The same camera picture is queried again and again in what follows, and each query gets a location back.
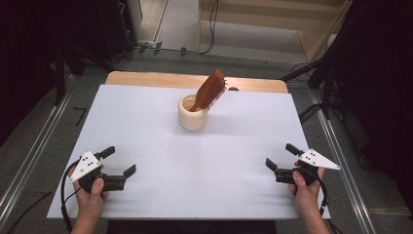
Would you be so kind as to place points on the person's left hand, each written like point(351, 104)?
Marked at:
point(91, 204)

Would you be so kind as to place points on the black metal stand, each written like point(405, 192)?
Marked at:
point(59, 74)
point(326, 84)

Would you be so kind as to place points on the brown wooden hairbrush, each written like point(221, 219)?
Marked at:
point(209, 89)

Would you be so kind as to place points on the metal floor rail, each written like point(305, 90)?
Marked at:
point(341, 136)
point(35, 149)

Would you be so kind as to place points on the cream ribbed cup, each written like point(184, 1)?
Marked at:
point(191, 122)

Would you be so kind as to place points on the black cabinet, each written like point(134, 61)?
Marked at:
point(113, 29)

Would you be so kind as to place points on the person's dark clothing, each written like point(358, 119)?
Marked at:
point(195, 228)

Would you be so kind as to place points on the white table cover sheet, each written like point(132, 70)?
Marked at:
point(146, 136)

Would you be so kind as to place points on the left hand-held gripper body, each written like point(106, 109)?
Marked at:
point(85, 165)

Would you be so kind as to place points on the light wooden platform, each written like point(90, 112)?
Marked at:
point(259, 18)

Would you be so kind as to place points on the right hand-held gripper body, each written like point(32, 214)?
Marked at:
point(316, 159)

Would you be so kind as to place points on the person's right hand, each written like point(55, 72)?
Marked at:
point(308, 198)

